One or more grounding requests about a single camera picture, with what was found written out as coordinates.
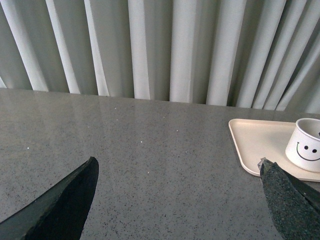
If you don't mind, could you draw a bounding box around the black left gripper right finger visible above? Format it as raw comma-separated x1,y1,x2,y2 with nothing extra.
257,157,320,240

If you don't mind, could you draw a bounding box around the cream rectangular tray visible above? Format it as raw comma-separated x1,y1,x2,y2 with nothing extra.
228,118,320,182

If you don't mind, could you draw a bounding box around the white smiley mug black handle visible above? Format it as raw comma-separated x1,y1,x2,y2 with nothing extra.
285,118,320,173

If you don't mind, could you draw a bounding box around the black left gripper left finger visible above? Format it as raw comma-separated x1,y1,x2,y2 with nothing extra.
0,157,99,240

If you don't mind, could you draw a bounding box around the white pleated curtain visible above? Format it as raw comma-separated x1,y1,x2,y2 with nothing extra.
0,0,320,114

